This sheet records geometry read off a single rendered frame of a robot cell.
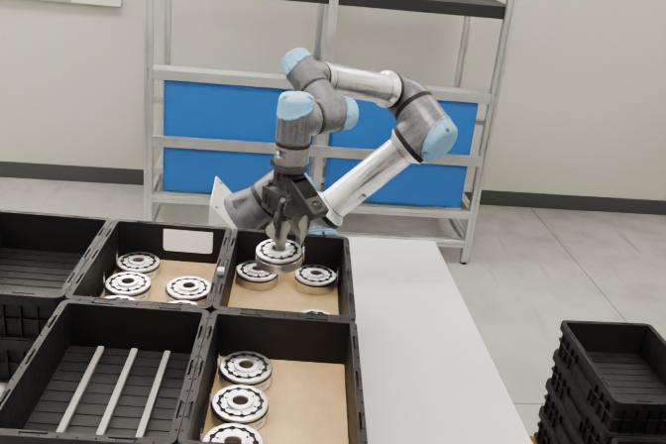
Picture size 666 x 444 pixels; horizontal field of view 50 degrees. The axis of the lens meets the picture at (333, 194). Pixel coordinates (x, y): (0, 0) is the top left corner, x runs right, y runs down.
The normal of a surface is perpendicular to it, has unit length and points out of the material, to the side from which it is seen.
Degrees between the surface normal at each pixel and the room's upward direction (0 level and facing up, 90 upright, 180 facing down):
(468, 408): 0
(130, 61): 90
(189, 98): 90
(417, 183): 90
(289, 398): 0
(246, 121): 90
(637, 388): 0
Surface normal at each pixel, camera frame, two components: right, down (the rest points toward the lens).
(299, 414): 0.10, -0.92
